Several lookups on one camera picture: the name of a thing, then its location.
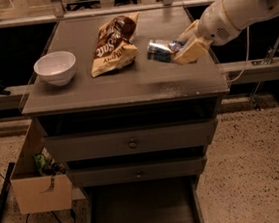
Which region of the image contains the cardboard box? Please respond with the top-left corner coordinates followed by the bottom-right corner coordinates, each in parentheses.
top-left (10, 124), bottom-right (73, 214)

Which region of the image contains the grey upper drawer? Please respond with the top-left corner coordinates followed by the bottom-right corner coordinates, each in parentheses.
top-left (42, 119), bottom-right (217, 162)

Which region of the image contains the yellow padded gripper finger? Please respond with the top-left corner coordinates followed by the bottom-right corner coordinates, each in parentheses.
top-left (174, 37), bottom-right (212, 65)
top-left (177, 19), bottom-right (199, 42)

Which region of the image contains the brown yellow snack bag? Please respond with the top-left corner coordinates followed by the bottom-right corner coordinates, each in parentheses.
top-left (91, 12), bottom-right (139, 77)

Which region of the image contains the white hanging cable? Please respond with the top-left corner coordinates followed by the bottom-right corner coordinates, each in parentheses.
top-left (220, 25), bottom-right (257, 84)

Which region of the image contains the blue silver redbull can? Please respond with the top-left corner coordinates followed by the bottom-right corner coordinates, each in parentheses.
top-left (147, 39), bottom-right (185, 63)

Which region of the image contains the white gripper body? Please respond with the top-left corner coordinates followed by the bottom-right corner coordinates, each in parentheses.
top-left (197, 0), bottom-right (240, 46)

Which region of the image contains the open grey bottom drawer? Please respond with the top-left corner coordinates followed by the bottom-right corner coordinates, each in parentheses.
top-left (87, 177), bottom-right (204, 223)

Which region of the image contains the grey middle drawer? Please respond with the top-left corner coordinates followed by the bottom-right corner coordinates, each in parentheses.
top-left (67, 156), bottom-right (207, 188)

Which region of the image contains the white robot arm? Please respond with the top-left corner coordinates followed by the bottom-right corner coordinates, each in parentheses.
top-left (173, 0), bottom-right (279, 65)

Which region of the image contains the white bowl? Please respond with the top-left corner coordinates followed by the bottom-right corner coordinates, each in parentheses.
top-left (34, 51), bottom-right (77, 86)

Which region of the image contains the grey drawer cabinet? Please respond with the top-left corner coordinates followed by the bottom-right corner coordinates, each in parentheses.
top-left (12, 1), bottom-right (240, 197)

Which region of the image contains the green packet in box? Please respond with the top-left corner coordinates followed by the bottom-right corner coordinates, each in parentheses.
top-left (33, 153), bottom-right (49, 175)

